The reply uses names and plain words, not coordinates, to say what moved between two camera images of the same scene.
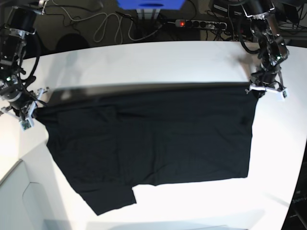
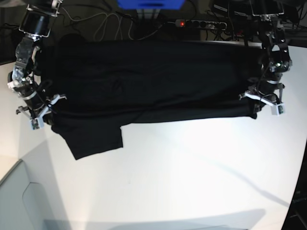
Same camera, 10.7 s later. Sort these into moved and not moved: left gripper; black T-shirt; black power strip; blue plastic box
Moved: left gripper; black T-shirt
Not moved: black power strip; blue plastic box
